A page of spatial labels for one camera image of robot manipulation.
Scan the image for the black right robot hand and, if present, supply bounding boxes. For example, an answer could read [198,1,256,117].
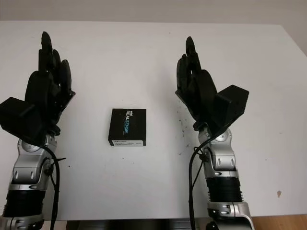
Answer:
[175,36,219,130]

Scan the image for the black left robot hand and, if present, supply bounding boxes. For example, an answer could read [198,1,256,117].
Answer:
[24,31,76,135]

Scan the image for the black RealSense box lid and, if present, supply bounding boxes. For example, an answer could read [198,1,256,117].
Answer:
[107,108,147,147]

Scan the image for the dark robot torso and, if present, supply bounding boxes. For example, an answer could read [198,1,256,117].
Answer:
[66,220,204,230]

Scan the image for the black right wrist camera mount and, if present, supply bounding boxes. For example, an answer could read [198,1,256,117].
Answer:
[214,84,249,134]

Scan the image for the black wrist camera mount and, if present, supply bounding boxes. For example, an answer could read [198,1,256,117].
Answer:
[0,97,48,147]
[214,84,249,134]

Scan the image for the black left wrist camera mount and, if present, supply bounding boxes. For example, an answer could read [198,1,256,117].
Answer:
[0,97,48,147]

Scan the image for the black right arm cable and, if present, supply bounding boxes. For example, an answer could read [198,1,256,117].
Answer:
[189,134,213,230]

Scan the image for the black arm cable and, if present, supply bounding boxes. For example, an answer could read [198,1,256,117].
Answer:
[189,134,213,230]
[44,146,67,230]

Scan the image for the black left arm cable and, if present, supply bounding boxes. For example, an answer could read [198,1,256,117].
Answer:
[44,146,67,230]

